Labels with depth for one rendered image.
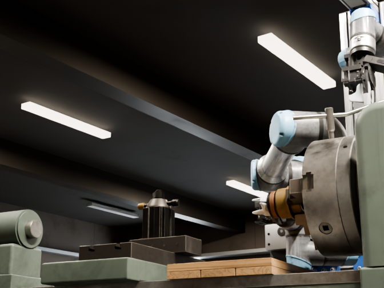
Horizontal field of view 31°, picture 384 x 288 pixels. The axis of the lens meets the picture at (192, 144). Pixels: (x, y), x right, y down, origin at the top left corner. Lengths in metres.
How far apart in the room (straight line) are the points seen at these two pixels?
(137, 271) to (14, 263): 0.58
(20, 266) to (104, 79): 3.53
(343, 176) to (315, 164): 0.08
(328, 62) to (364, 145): 4.53
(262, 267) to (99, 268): 0.46
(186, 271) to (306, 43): 4.14
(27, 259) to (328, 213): 1.10
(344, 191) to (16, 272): 1.15
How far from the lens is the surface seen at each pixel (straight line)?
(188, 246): 2.12
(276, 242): 2.46
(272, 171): 2.49
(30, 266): 2.44
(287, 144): 2.22
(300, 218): 1.94
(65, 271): 2.02
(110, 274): 1.92
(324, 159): 1.79
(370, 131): 1.69
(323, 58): 6.11
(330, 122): 1.92
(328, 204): 1.75
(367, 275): 1.63
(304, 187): 1.78
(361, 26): 2.16
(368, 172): 1.67
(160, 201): 2.21
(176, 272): 1.87
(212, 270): 1.82
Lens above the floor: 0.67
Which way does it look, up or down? 17 degrees up
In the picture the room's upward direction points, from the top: straight up
